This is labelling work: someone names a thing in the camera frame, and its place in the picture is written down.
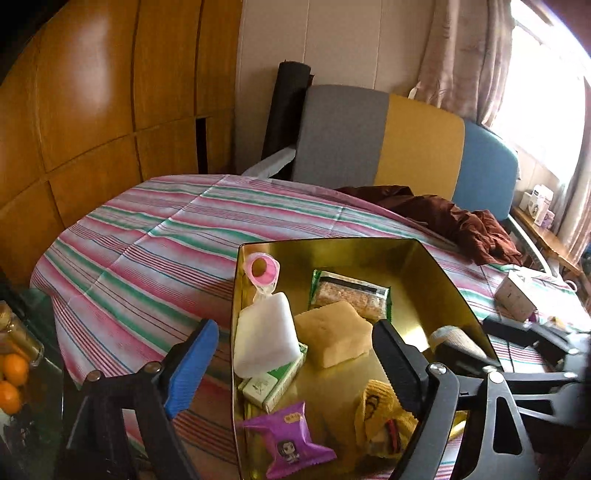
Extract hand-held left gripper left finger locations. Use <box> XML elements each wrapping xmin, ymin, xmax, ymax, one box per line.
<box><xmin>55</xmin><ymin>319</ymin><xmax>221</xmax><ymax>480</ymax></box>

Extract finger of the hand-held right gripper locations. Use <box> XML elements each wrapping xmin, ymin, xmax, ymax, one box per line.
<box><xmin>438</xmin><ymin>346</ymin><xmax>580</xmax><ymax>416</ymax></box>
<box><xmin>482</xmin><ymin>316</ymin><xmax>575</xmax><ymax>365</ymax></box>

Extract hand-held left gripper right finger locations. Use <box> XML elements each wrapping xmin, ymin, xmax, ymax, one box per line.
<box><xmin>372</xmin><ymin>318</ymin><xmax>540</xmax><ymax>480</ymax></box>

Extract white knit roll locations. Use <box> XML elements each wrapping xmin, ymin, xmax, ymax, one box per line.
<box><xmin>428</xmin><ymin>324</ymin><xmax>488</xmax><ymax>365</ymax></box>

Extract pale yellow cake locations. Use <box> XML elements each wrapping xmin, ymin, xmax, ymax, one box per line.
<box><xmin>294</xmin><ymin>301</ymin><xmax>375</xmax><ymax>369</ymax></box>

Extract green white small box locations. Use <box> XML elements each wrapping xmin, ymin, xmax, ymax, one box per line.
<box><xmin>240</xmin><ymin>344</ymin><xmax>309</xmax><ymax>414</ymax></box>

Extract white pouch pink cap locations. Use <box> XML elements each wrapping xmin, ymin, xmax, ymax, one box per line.
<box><xmin>233</xmin><ymin>291</ymin><xmax>303</xmax><ymax>377</ymax></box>

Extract green cracker packet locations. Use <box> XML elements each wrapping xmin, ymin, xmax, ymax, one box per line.
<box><xmin>308</xmin><ymin>269</ymin><xmax>392</xmax><ymax>321</ymax></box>

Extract gold metal tin box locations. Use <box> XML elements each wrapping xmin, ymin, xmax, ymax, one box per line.
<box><xmin>229</xmin><ymin>237</ymin><xmax>504</xmax><ymax>480</ymax></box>

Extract purple snack packet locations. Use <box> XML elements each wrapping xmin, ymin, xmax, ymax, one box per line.
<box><xmin>242</xmin><ymin>401</ymin><xmax>338</xmax><ymax>480</ymax></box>

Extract white cardboard box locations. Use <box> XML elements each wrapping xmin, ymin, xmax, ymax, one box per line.
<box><xmin>494</xmin><ymin>270</ymin><xmax>539</xmax><ymax>321</ymax></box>

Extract wooden side table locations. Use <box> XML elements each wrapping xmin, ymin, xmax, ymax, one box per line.
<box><xmin>510</xmin><ymin>205</ymin><xmax>583</xmax><ymax>278</ymax></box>

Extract dark red crumpled cloth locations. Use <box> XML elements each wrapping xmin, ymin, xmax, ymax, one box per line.
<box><xmin>335</xmin><ymin>185</ymin><xmax>525</xmax><ymax>266</ymax></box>

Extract white boxes on side table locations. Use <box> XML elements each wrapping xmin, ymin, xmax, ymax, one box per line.
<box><xmin>521</xmin><ymin>185</ymin><xmax>555</xmax><ymax>228</ymax></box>

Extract pink green striped bed sheet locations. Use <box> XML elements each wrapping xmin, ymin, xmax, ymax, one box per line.
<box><xmin>30</xmin><ymin>174</ymin><xmax>591</xmax><ymax>480</ymax></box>

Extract dark glass table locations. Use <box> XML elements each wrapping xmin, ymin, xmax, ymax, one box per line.
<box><xmin>0</xmin><ymin>281</ymin><xmax>68</xmax><ymax>480</ymax></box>

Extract beige patterned curtain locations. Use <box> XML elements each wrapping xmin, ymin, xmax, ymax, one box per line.
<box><xmin>413</xmin><ymin>0</ymin><xmax>515</xmax><ymax>127</ymax></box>
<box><xmin>551</xmin><ymin>78</ymin><xmax>591</xmax><ymax>264</ymax></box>

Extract orange fruit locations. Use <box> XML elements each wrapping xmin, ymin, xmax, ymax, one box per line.
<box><xmin>2</xmin><ymin>353</ymin><xmax>32</xmax><ymax>386</ymax></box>
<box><xmin>0</xmin><ymin>382</ymin><xmax>24</xmax><ymax>415</ymax></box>

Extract gold capped bottle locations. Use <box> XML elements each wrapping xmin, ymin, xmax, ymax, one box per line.
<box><xmin>0</xmin><ymin>302</ymin><xmax>44</xmax><ymax>365</ymax></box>

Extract grey yellow blue chair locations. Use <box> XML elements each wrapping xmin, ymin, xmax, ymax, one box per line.
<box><xmin>291</xmin><ymin>84</ymin><xmax>519</xmax><ymax>220</ymax></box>

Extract wooden wardrobe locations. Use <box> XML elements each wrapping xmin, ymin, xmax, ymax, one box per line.
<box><xmin>0</xmin><ymin>0</ymin><xmax>243</xmax><ymax>287</ymax></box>

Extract black rolled mat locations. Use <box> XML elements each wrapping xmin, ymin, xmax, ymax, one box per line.
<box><xmin>261</xmin><ymin>61</ymin><xmax>314</xmax><ymax>162</ymax></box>

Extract white bed frame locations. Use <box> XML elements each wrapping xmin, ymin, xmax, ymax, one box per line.
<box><xmin>240</xmin><ymin>145</ymin><xmax>298</xmax><ymax>178</ymax></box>

